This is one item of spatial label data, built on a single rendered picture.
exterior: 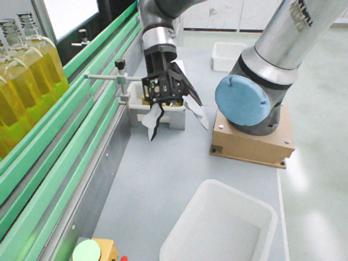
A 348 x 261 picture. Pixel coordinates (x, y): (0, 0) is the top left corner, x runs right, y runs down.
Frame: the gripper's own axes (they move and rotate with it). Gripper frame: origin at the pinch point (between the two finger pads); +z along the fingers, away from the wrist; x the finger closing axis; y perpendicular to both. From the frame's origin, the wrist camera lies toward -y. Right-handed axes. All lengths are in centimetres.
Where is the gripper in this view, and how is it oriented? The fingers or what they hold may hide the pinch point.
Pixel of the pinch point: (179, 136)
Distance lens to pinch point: 54.0
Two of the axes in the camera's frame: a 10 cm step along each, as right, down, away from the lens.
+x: 8.8, -1.8, -4.3
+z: 1.6, 9.8, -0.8
